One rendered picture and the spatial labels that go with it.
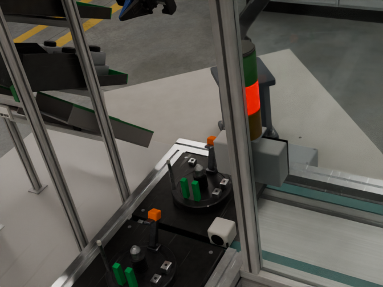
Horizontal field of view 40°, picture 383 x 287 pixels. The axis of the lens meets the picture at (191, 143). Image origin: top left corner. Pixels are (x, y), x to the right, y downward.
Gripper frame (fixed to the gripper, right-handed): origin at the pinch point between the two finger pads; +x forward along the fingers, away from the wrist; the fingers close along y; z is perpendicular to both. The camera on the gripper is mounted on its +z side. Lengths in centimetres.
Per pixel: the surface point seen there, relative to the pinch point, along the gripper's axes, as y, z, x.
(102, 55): 0.8, -3.0, 12.9
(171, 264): 37, -21, 43
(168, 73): -150, -164, -116
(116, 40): -229, -170, -140
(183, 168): 17.9, -30.7, 17.9
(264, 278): 52, -28, 35
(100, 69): 0.8, -5.2, 15.1
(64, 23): 6.5, 13.0, 20.3
